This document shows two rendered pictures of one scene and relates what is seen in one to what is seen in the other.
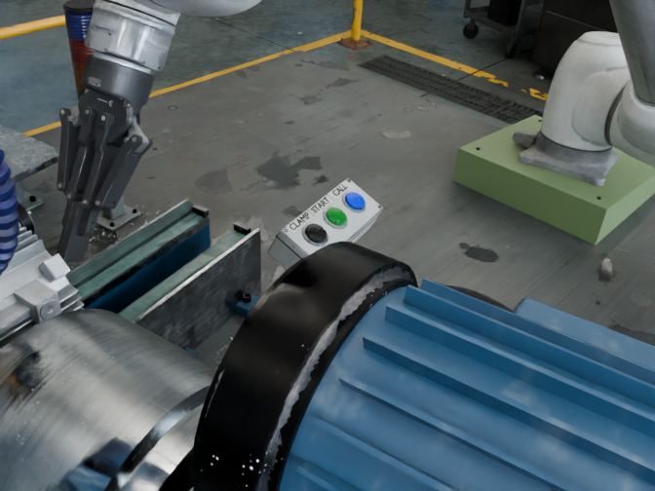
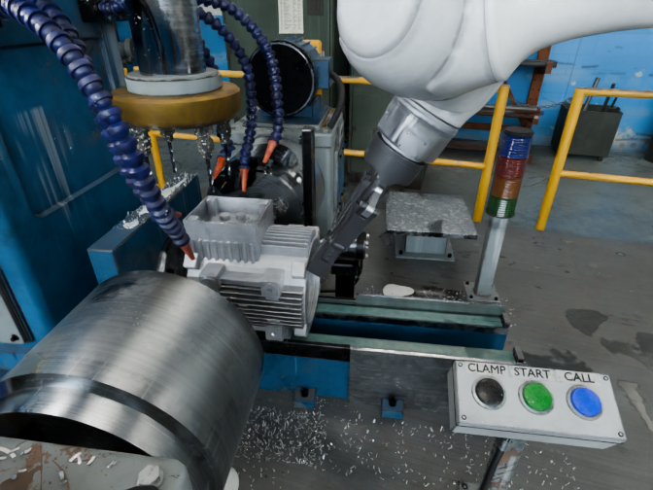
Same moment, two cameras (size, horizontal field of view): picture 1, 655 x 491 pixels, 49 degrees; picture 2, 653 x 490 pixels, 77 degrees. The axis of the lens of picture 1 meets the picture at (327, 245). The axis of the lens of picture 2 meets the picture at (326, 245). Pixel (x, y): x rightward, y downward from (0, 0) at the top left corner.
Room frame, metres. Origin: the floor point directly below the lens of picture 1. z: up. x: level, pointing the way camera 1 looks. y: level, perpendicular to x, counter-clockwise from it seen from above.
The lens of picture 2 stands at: (0.48, -0.20, 1.44)
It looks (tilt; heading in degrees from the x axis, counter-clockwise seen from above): 30 degrees down; 67
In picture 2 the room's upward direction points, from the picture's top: straight up
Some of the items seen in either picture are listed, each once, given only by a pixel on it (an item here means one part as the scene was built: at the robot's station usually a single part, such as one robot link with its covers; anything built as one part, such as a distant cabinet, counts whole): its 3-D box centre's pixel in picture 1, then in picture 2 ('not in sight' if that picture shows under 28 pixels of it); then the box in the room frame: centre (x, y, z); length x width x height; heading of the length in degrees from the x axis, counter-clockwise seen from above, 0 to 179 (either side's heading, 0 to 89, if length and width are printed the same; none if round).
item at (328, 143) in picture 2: not in sight; (293, 174); (0.85, 0.96, 0.99); 0.35 x 0.31 x 0.37; 60
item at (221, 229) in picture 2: not in sight; (231, 227); (0.57, 0.43, 1.11); 0.12 x 0.11 x 0.07; 148
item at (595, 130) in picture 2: not in sight; (588, 118); (4.79, 2.83, 0.41); 0.52 x 0.47 x 0.82; 139
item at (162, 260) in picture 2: not in sight; (181, 269); (0.47, 0.49, 1.01); 0.15 x 0.02 x 0.15; 60
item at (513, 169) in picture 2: (88, 48); (510, 164); (1.17, 0.43, 1.14); 0.06 x 0.06 x 0.04
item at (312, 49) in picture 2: not in sight; (305, 116); (0.90, 0.97, 1.16); 0.33 x 0.26 x 0.42; 60
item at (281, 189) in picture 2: not in sight; (272, 191); (0.72, 0.73, 1.04); 0.41 x 0.25 x 0.25; 60
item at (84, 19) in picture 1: (84, 21); (515, 144); (1.17, 0.43, 1.19); 0.06 x 0.06 x 0.04
